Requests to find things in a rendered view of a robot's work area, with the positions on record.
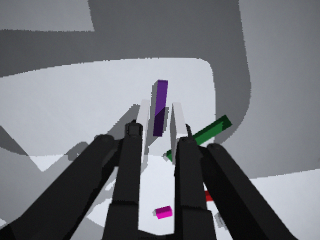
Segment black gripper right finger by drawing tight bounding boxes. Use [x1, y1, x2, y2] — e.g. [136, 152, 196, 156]
[170, 102, 298, 240]

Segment green rod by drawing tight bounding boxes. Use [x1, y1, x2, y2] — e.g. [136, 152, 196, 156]
[166, 115, 232, 162]

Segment magenta rod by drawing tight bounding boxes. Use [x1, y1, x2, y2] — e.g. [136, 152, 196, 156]
[156, 206, 172, 219]

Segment dark red rod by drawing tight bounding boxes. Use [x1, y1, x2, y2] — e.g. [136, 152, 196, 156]
[205, 190, 212, 201]

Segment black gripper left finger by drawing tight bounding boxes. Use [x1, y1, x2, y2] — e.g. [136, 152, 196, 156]
[0, 99, 150, 240]

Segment purple rod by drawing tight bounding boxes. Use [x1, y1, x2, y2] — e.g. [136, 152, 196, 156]
[153, 80, 168, 137]

